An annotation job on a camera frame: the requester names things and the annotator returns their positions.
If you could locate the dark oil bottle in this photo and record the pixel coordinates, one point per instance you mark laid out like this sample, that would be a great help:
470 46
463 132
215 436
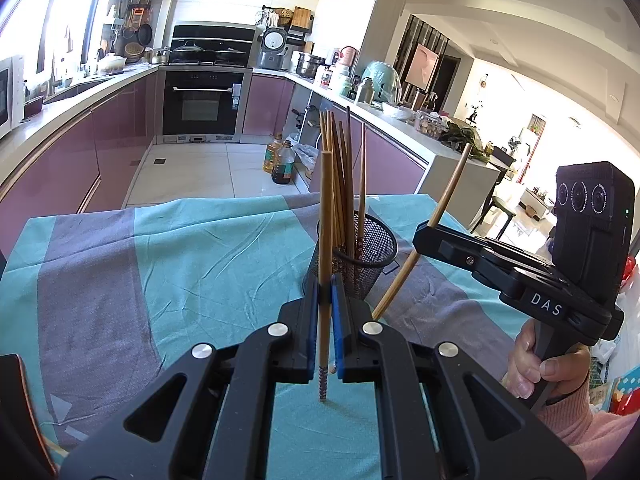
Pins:
282 165

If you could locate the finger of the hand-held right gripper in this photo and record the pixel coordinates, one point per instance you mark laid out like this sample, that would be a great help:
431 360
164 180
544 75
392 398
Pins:
455 247

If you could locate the green stool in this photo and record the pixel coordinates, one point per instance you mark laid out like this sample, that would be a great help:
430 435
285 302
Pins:
495 205

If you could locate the white microwave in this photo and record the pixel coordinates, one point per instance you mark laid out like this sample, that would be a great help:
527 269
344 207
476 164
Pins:
10 97

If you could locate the kitchen window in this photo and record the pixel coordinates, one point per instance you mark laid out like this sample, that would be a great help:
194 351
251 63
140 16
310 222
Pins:
45 5

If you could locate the dark bowl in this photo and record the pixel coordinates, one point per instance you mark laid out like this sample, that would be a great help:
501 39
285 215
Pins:
33 105

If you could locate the teal and grey tablecloth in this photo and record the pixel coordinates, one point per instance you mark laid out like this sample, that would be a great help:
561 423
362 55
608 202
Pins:
200 260

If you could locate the kitchen sink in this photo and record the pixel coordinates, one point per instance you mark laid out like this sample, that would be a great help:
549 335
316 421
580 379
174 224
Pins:
75 90

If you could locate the wooden chopstick with patterned end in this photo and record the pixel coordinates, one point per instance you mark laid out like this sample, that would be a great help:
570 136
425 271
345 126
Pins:
326 210

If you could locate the leafy green vegetables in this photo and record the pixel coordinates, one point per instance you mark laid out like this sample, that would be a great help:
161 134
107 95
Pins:
465 137

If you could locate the plain wooden chopstick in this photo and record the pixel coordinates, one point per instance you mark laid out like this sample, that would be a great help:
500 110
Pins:
450 190

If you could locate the stainless steel pot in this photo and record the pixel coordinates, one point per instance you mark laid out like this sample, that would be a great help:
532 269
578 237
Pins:
309 65

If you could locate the black wok with lid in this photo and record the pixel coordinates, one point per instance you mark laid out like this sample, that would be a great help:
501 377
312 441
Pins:
187 51

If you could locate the yellow oil bottle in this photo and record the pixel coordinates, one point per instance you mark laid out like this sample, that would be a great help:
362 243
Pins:
271 155

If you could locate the clear bag of food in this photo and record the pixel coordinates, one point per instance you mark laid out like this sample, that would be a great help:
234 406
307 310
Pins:
430 125

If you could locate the pink wall picture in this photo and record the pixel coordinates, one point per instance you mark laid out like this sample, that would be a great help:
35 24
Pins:
422 65

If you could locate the white casserole pot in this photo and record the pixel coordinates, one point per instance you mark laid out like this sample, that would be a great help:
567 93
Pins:
112 63

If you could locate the wooden cutting board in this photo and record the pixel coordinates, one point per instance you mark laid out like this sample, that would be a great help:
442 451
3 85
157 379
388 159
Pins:
301 17

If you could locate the white jar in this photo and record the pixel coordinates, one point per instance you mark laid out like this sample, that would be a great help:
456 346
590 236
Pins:
342 80

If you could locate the grey rice cooker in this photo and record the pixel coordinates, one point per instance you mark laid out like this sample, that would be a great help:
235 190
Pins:
272 47

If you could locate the dark brown curved object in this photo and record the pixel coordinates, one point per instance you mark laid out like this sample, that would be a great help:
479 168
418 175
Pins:
20 410

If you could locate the hanging black pan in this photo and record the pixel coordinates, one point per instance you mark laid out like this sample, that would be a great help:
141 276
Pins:
145 34

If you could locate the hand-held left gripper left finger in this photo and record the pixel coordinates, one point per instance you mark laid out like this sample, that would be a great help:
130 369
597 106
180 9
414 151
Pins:
313 320

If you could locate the black pan with lid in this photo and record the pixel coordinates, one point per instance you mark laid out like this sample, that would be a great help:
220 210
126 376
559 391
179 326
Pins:
230 55

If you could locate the black range hood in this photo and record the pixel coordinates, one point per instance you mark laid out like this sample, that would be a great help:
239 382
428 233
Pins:
215 35

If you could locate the colourful play mat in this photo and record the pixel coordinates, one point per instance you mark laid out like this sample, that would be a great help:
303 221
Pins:
627 390

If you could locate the pink lower kitchen cabinets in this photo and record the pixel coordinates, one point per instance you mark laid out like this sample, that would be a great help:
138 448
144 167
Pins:
75 160

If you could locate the mint green appliance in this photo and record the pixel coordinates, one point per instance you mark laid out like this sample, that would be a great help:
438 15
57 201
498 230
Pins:
381 80

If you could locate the black mesh utensil holder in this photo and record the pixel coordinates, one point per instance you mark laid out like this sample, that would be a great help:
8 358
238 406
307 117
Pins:
376 250

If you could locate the white-topped kitchen counter island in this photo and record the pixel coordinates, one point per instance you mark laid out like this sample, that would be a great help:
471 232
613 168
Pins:
400 165

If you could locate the person's right hand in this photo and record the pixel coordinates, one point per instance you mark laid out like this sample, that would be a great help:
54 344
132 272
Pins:
565 365

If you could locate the red plastic bag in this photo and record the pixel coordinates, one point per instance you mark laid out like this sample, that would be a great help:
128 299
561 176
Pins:
631 275

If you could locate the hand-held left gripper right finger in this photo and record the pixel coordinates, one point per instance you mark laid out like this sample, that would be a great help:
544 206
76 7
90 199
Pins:
338 330

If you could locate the bundle of wooden chopsticks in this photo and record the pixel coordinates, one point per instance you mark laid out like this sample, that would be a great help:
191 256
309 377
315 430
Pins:
345 170

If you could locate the black built-in oven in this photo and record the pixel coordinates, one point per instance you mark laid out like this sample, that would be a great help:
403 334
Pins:
202 102

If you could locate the person's right forearm pink sleeve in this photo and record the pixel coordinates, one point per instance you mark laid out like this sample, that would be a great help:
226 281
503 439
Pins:
600 430

